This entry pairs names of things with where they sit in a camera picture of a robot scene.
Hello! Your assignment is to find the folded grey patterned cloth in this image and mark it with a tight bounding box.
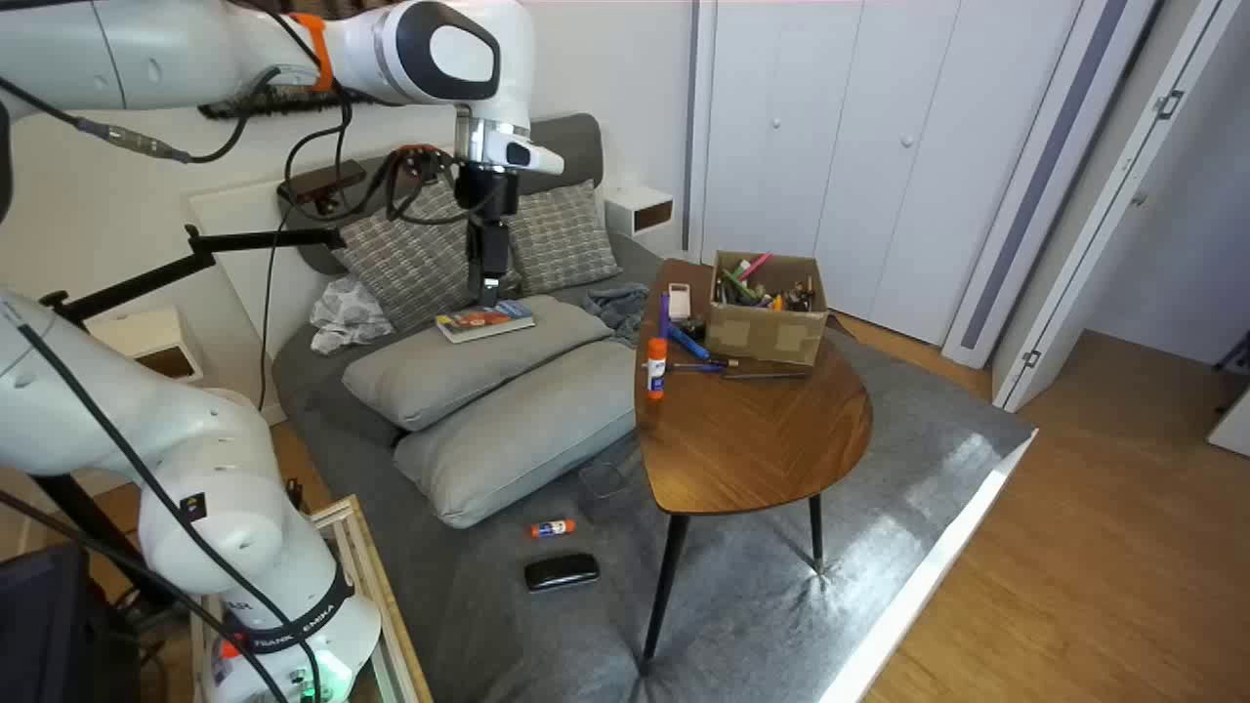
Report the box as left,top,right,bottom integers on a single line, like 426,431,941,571
574,282,651,337

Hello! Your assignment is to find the light wooden frame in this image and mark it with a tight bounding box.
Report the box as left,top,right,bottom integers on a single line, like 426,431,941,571
307,493,439,703

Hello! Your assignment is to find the black tripod stand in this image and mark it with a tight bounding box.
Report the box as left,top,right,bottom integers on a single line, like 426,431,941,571
36,222,350,328

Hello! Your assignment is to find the colourful book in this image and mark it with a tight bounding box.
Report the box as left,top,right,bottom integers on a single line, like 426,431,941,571
435,298,540,347

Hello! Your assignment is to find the white wardrobe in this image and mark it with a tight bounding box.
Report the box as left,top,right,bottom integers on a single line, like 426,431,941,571
690,0,1086,352

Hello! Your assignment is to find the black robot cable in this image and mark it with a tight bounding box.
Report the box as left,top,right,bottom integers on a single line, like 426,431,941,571
0,62,358,166

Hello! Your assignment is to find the glue stick orange cap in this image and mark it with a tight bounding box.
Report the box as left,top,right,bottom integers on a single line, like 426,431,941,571
639,330,670,406

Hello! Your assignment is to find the round wooden side table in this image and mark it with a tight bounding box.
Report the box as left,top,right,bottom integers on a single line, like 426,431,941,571
627,254,879,678

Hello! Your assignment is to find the colourful markers bundle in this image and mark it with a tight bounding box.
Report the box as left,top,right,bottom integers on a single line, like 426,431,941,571
712,254,823,316

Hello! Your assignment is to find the white bedside shelf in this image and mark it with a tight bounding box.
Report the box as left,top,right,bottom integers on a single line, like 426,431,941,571
83,302,207,389

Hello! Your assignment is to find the crumpled white cloth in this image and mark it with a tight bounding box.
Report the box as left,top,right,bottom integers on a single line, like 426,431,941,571
306,273,393,360

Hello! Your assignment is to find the dark grey headboard cushion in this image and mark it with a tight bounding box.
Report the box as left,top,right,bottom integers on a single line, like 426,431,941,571
529,109,609,186

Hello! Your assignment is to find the grey bed mattress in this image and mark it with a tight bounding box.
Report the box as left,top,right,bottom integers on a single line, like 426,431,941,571
271,230,1043,703

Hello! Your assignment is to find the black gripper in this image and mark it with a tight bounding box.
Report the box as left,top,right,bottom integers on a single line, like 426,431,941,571
453,164,525,306

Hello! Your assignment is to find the white wall shelf box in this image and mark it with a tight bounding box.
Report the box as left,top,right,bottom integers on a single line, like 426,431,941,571
600,182,678,237

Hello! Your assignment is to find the checkered grey cushion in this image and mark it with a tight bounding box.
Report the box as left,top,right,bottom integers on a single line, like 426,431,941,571
331,191,482,337
506,179,620,298

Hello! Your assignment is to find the white door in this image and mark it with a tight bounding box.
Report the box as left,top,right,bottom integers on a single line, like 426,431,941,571
939,0,1250,414

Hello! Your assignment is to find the plain grey pillow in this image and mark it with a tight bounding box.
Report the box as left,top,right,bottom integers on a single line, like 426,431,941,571
389,337,643,531
341,291,618,432

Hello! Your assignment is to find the blue marker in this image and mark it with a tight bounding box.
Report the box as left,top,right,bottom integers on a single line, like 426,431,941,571
660,321,724,369

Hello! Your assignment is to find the cardboard box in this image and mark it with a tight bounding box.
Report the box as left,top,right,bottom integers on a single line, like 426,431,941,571
703,251,835,375

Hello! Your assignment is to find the brown woven wall hanging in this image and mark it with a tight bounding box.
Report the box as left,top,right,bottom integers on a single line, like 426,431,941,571
194,82,358,125

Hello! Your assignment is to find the black monitor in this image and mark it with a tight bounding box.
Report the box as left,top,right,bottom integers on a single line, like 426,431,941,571
0,543,96,703

